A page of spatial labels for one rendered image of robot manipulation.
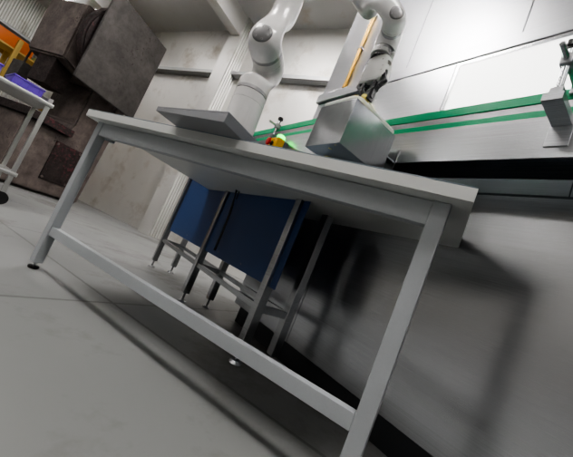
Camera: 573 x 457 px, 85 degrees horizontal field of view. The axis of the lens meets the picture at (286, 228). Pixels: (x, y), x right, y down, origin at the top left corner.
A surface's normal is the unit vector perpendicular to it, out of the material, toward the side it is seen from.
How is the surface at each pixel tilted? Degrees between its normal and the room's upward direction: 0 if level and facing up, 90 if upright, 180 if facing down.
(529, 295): 90
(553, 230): 90
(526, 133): 90
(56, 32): 92
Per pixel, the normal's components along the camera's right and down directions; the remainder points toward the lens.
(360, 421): -0.41, -0.27
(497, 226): -0.73, -0.37
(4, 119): -0.22, -0.20
